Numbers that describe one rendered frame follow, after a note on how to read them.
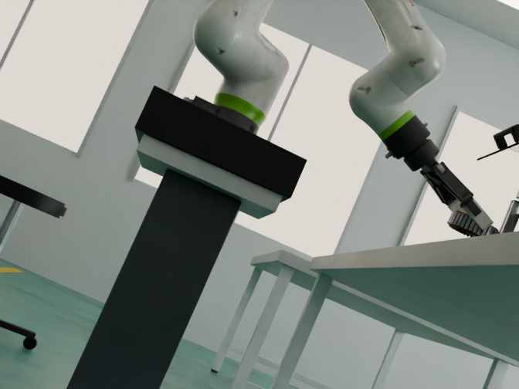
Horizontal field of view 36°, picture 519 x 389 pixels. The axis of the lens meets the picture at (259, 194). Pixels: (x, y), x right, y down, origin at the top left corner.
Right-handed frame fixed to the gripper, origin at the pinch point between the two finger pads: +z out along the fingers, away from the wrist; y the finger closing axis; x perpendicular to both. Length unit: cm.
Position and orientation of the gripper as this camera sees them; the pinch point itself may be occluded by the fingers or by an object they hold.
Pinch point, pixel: (474, 220)
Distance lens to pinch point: 181.2
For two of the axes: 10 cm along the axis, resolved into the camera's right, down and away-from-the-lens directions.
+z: 6.4, 7.7, 0.0
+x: 7.7, -6.4, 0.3
